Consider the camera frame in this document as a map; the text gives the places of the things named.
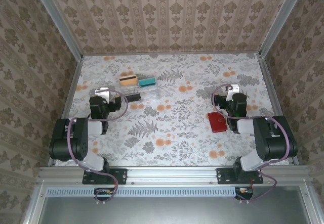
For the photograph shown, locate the black wired connector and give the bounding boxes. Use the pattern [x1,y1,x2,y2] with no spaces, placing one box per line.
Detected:
[234,186,254,201]
[94,187,118,204]

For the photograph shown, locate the grey metal sheet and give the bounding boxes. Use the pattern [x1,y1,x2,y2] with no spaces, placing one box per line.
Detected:
[37,196,313,224]

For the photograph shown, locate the tan card with black stripe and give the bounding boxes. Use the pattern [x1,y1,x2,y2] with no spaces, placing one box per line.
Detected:
[119,74,139,87]

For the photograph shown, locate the aluminium table side rail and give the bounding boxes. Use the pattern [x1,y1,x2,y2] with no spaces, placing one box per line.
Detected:
[47,56,84,166]
[258,54,300,165]

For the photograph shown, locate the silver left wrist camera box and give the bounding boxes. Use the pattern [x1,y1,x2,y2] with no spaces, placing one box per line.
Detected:
[94,86,110,101]

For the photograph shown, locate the red card holder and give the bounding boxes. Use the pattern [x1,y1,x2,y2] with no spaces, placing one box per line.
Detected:
[207,112,228,133]

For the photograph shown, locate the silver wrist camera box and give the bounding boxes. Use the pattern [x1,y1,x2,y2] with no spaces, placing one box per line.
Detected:
[94,86,110,101]
[226,83,240,99]

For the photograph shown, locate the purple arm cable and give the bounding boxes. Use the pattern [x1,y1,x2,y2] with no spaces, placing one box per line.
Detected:
[67,89,129,205]
[212,83,292,205]

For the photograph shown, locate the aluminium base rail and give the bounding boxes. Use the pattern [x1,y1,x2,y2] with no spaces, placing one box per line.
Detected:
[37,165,310,186]

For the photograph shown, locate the aluminium frame post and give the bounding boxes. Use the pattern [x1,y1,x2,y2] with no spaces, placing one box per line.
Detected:
[29,0,84,61]
[257,0,308,58]

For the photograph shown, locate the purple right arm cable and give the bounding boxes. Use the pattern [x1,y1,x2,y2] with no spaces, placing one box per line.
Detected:
[212,83,292,205]

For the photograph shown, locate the aluminium table end rail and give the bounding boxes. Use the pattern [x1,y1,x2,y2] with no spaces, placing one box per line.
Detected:
[82,53,261,57]

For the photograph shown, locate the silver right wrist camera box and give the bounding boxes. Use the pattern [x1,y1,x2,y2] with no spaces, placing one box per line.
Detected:
[226,83,240,99]

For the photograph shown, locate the teal card with dark stripe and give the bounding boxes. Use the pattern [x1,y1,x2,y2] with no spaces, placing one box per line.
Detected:
[138,78,157,87]

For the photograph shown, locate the white slotted cable duct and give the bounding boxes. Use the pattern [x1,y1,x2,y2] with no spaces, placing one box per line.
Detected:
[47,186,254,197]

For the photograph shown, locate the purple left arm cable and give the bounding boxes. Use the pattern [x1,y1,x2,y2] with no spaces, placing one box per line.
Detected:
[67,89,129,205]

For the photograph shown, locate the clear plastic organizer box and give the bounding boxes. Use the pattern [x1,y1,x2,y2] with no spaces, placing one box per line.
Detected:
[119,73,160,103]

